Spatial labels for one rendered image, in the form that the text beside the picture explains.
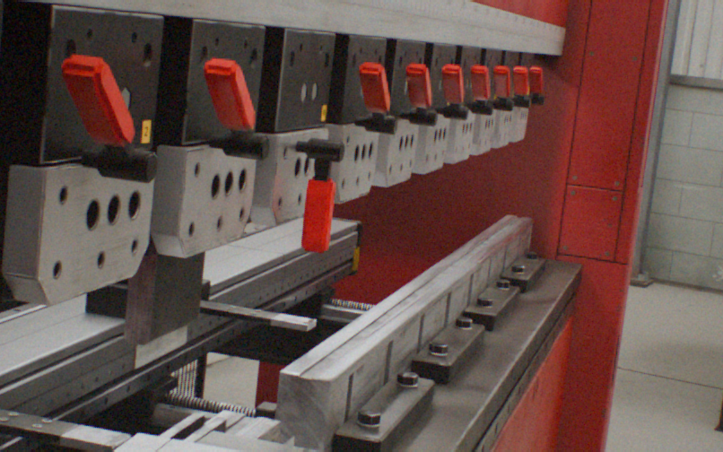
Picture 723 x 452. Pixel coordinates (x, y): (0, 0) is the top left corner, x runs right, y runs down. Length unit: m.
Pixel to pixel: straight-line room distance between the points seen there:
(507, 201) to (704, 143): 5.46
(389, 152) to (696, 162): 7.11
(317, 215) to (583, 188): 2.01
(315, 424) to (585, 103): 1.76
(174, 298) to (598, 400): 2.24
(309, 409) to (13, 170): 0.79
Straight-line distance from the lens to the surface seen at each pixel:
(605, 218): 3.13
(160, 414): 1.71
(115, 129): 0.73
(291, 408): 1.49
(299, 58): 1.15
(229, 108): 0.91
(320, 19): 1.20
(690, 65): 8.55
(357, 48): 1.33
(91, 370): 1.52
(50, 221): 0.75
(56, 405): 1.46
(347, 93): 1.31
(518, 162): 3.14
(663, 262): 8.65
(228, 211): 1.02
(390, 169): 1.53
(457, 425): 1.71
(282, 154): 1.12
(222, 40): 0.97
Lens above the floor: 1.34
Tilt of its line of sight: 8 degrees down
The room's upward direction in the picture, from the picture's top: 6 degrees clockwise
